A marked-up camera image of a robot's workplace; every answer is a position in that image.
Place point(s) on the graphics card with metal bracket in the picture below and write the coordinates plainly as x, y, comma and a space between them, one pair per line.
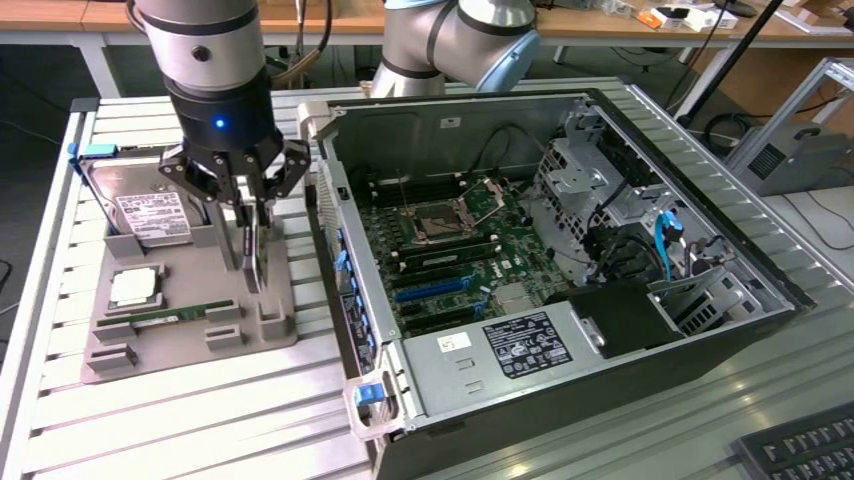
252, 260

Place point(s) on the blue expansion slot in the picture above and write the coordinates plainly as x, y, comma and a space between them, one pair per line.
430, 291

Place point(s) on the grey parts rack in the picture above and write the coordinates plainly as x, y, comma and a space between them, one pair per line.
194, 300

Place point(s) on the brown cardboard box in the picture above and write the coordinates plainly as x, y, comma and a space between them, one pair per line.
830, 9

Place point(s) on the silver CPU chip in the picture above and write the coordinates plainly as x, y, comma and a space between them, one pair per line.
135, 286

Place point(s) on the black tripod pole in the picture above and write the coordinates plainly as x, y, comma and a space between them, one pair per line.
734, 55

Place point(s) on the small white box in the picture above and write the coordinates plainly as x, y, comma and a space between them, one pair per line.
717, 21

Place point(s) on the thin metal locking lever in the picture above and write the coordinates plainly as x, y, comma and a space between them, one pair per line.
403, 195

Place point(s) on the black open PC case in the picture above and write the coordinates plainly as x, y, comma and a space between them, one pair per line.
601, 415

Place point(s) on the grey metal cabinet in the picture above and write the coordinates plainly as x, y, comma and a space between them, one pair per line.
801, 165

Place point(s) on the silver chipset heatsink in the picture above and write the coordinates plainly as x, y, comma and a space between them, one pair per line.
514, 302

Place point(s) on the small black device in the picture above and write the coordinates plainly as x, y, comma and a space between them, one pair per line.
670, 12

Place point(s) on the small orange box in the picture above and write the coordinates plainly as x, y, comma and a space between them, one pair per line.
649, 20

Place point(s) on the long black expansion slot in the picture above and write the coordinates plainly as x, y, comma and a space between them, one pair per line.
441, 317
427, 279

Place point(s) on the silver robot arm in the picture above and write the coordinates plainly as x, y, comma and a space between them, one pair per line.
200, 45

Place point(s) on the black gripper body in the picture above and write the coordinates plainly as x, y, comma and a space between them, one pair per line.
223, 115

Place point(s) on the clear plastic box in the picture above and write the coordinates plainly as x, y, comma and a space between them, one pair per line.
614, 6

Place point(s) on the green motherboard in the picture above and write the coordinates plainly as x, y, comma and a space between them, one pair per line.
527, 250

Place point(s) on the blue case latch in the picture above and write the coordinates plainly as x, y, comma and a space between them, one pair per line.
368, 395

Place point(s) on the metal socket cover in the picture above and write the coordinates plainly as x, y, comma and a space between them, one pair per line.
477, 190

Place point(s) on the black keyboard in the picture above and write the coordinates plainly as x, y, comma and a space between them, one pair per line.
801, 450

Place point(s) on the black RAM slot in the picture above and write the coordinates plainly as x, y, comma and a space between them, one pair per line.
410, 178
443, 247
417, 196
413, 184
441, 240
414, 190

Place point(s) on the grey power supply unit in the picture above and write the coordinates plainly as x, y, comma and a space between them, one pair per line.
454, 385

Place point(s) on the aluminium profile frame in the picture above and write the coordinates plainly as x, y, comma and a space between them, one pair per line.
813, 85

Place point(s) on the black monitor stand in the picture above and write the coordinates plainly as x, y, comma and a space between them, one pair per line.
734, 6

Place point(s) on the CPU socket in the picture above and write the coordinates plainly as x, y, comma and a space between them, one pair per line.
437, 226

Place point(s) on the green RAM stick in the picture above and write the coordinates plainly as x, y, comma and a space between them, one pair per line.
450, 261
170, 315

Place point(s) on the hard disk in blue caddy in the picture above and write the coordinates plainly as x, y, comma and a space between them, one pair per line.
134, 215

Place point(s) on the beige corner bracket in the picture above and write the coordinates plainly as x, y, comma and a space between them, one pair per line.
367, 431
314, 117

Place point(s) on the metal disk bay cage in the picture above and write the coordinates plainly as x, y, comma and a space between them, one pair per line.
707, 300
587, 180

